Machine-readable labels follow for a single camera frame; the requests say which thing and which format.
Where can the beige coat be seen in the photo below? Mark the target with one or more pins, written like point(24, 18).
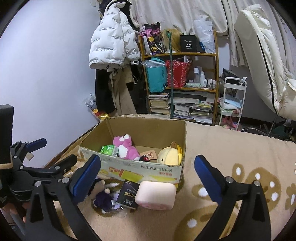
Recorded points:
point(120, 95)

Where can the person's left hand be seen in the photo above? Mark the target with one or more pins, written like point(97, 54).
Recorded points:
point(11, 209)

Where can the white puffer jacket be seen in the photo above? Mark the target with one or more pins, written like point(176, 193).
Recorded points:
point(113, 43)

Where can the green tissue pack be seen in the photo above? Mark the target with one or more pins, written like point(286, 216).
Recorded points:
point(110, 150)

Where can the pink plush toy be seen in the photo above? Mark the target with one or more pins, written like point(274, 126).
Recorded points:
point(125, 148)

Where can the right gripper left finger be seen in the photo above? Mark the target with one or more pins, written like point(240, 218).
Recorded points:
point(42, 222)

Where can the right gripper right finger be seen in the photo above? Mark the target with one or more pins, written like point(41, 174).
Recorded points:
point(252, 221)

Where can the white rolling cart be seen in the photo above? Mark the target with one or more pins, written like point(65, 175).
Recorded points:
point(231, 102)

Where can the stack of books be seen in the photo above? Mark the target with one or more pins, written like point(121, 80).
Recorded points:
point(159, 103)

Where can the printed cardboard box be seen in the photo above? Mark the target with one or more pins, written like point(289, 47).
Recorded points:
point(148, 134)

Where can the floral curtain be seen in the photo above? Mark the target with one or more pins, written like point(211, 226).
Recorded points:
point(223, 14)

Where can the teal bag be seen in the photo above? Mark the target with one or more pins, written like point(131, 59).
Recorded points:
point(156, 72)

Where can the plastic bag of toys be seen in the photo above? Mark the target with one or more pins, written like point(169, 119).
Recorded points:
point(90, 102)

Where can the green pole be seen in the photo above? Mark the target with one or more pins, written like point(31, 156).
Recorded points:
point(168, 34)

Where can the beige brown patterned blanket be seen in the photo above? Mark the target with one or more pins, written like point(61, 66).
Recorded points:
point(243, 156)

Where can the pink swiss roll plush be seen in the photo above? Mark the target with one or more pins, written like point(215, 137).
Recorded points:
point(156, 195)

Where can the white wall socket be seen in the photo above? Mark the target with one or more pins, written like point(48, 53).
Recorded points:
point(29, 156)

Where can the wooden shelf unit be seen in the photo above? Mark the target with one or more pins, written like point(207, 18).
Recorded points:
point(215, 72)

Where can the yellow plush toy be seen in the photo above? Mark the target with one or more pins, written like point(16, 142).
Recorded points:
point(171, 156)

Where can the red patterned bag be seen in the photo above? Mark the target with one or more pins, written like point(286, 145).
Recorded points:
point(180, 73)

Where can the black Face box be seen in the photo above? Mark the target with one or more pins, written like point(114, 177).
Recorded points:
point(126, 197)

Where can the black box marked 40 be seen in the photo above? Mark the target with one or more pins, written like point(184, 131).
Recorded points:
point(188, 43)

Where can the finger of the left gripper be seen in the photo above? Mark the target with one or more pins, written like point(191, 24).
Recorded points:
point(59, 168)
point(28, 147)

